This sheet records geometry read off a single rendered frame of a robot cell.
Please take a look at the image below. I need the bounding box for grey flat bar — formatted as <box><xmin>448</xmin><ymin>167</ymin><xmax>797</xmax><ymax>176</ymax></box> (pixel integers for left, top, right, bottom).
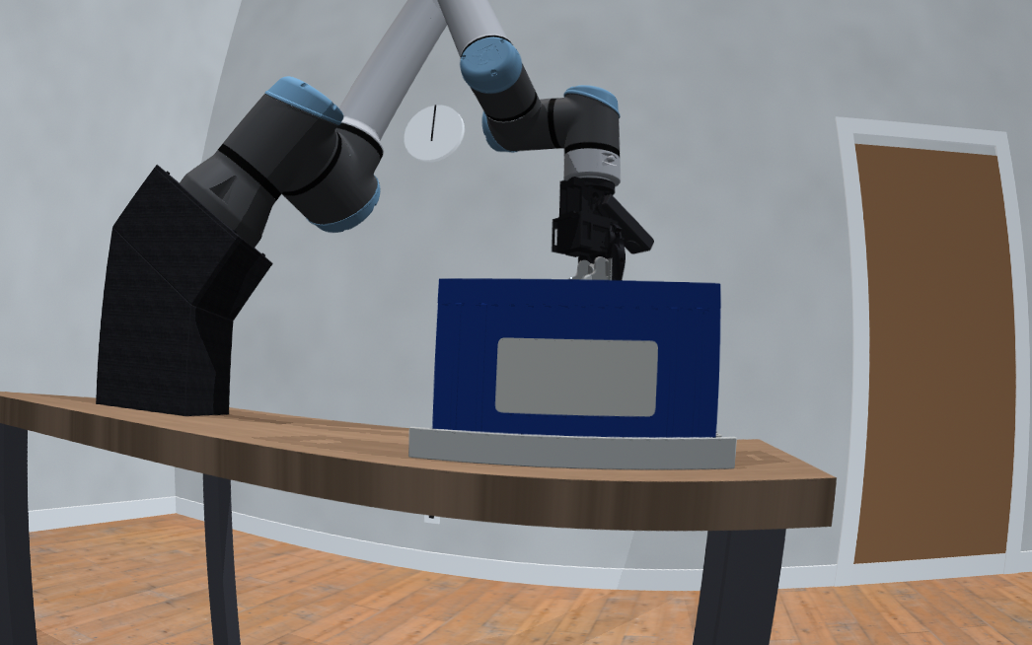
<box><xmin>408</xmin><ymin>427</ymin><xmax>737</xmax><ymax>469</ymax></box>

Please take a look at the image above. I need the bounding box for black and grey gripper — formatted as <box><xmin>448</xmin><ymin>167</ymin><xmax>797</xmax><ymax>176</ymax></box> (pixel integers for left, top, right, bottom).
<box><xmin>552</xmin><ymin>178</ymin><xmax>626</xmax><ymax>280</ymax></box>

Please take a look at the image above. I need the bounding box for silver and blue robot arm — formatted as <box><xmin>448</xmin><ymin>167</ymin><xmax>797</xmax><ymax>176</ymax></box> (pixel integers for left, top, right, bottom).
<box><xmin>180</xmin><ymin>0</ymin><xmax>621</xmax><ymax>248</ymax></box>

